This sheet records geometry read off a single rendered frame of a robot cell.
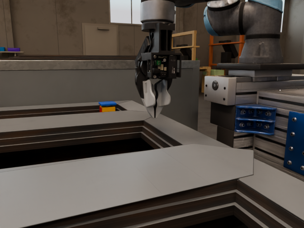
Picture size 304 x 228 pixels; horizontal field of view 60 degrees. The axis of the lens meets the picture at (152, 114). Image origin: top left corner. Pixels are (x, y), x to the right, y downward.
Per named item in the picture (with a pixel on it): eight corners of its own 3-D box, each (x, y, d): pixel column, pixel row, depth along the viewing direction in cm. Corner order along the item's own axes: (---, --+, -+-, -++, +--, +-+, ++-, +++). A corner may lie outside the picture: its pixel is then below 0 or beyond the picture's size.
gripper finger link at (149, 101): (149, 122, 58) (149, 80, 56) (140, 117, 63) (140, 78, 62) (162, 121, 59) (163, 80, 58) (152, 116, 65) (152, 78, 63)
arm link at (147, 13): (135, 6, 60) (168, 9, 63) (135, 27, 60) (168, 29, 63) (147, -2, 53) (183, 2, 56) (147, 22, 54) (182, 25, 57)
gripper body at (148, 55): (149, 81, 55) (149, 20, 52) (136, 78, 62) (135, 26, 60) (182, 80, 57) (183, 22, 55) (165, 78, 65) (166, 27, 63)
